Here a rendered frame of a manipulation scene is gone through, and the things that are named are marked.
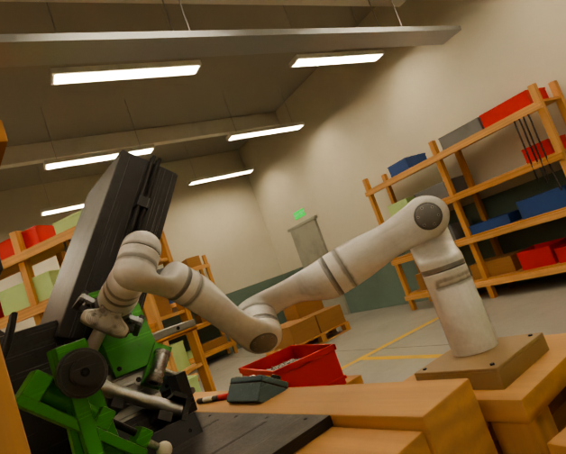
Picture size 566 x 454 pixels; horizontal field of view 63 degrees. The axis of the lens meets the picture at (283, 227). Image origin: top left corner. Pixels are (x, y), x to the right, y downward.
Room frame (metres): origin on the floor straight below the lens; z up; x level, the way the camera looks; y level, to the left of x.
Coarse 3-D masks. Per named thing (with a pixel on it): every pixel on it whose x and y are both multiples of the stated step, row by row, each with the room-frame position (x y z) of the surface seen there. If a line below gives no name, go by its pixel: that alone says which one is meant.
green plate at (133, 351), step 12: (132, 312) 1.12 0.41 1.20; (144, 324) 1.12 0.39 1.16; (108, 336) 1.06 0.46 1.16; (132, 336) 1.09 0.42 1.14; (144, 336) 1.10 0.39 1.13; (108, 348) 1.05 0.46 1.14; (120, 348) 1.06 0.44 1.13; (132, 348) 1.08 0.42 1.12; (144, 348) 1.09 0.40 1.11; (108, 360) 1.04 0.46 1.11; (120, 360) 1.05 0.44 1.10; (132, 360) 1.07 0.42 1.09; (144, 360) 1.08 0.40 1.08; (120, 372) 1.04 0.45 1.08
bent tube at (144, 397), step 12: (96, 336) 1.01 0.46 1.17; (96, 348) 1.01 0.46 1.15; (108, 384) 0.98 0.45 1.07; (108, 396) 0.98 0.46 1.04; (120, 396) 0.99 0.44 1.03; (132, 396) 1.00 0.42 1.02; (144, 396) 1.01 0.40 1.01; (156, 396) 1.03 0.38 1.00; (156, 408) 1.02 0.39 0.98; (168, 408) 1.03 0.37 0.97; (180, 408) 1.04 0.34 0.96
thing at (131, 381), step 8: (144, 368) 1.09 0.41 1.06; (112, 376) 1.05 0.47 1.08; (128, 376) 1.06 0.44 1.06; (136, 376) 1.07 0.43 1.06; (120, 384) 1.05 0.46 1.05; (128, 384) 1.05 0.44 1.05; (136, 384) 1.06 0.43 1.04; (144, 392) 1.07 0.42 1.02; (152, 392) 1.07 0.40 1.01; (128, 408) 1.04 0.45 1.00; (136, 408) 1.05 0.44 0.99; (144, 408) 1.05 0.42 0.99; (120, 416) 1.02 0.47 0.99; (128, 416) 1.03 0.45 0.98
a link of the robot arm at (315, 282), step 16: (304, 272) 0.98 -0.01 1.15; (320, 272) 0.96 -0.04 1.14; (272, 288) 1.01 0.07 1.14; (288, 288) 1.00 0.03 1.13; (304, 288) 0.98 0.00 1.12; (320, 288) 0.97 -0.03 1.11; (336, 288) 0.96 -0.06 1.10; (240, 304) 1.02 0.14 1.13; (256, 304) 1.00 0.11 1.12; (272, 304) 1.03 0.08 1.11; (288, 304) 1.04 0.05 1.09
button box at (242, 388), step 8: (256, 376) 1.13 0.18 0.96; (264, 376) 1.12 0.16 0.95; (232, 384) 1.21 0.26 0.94; (240, 384) 1.18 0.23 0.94; (248, 384) 1.15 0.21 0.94; (256, 384) 1.12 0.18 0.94; (264, 384) 1.11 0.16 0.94; (272, 384) 1.12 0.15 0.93; (280, 384) 1.14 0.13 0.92; (232, 392) 1.20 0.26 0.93; (240, 392) 1.16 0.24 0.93; (248, 392) 1.14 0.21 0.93; (256, 392) 1.11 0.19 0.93; (264, 392) 1.11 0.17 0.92; (272, 392) 1.12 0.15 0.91; (280, 392) 1.13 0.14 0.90; (232, 400) 1.18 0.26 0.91; (240, 400) 1.15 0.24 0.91; (248, 400) 1.12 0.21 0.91; (256, 400) 1.10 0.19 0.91; (264, 400) 1.10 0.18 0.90
